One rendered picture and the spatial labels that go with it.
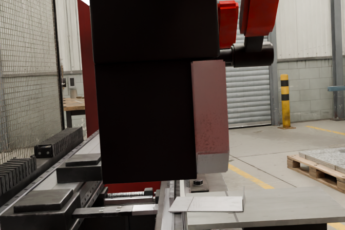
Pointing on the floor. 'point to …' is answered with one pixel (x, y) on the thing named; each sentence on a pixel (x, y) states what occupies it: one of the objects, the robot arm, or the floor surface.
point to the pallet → (317, 172)
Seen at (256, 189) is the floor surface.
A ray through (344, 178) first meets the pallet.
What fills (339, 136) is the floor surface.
